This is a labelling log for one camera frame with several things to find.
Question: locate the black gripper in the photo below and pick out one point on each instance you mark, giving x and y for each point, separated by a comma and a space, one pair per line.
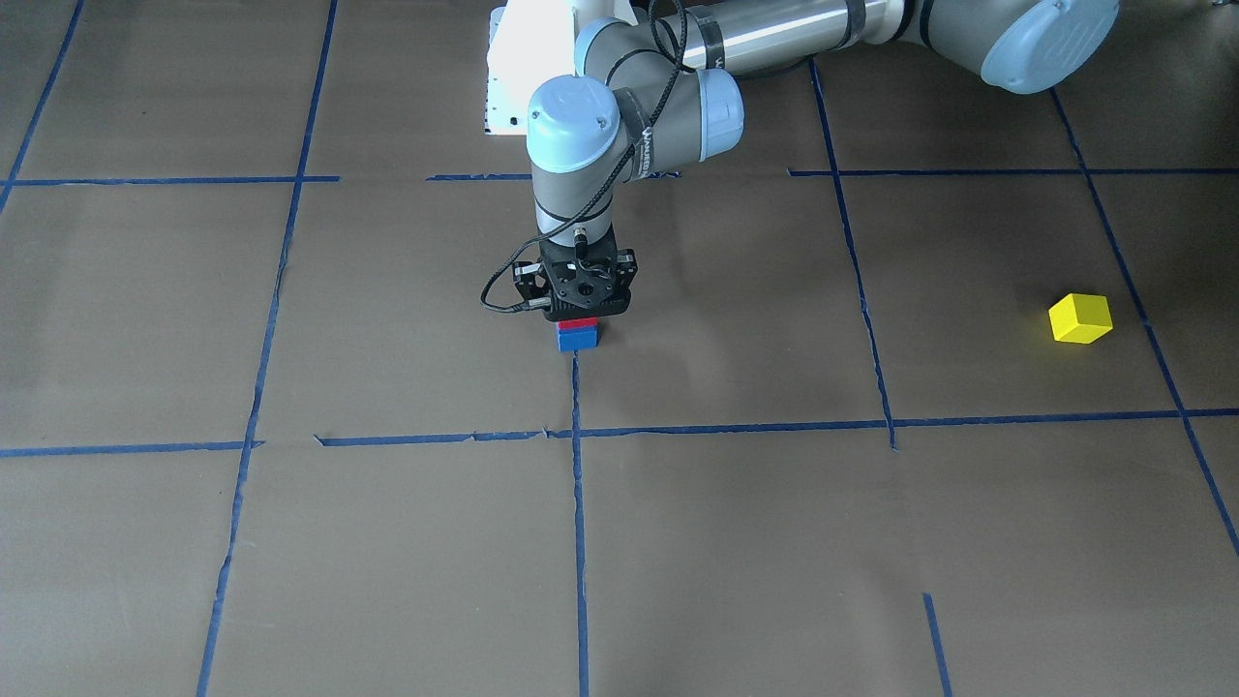
528, 282

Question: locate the red wooden block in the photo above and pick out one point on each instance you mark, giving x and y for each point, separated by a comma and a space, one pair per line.
577, 324

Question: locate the blue wooden block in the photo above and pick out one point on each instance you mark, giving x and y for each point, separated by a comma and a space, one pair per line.
577, 338

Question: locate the yellow wooden block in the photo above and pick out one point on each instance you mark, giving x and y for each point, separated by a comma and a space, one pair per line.
1080, 318

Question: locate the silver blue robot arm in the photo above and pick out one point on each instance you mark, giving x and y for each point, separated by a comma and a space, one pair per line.
612, 95

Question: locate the white mounting base plate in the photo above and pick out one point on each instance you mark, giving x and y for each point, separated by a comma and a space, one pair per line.
530, 43

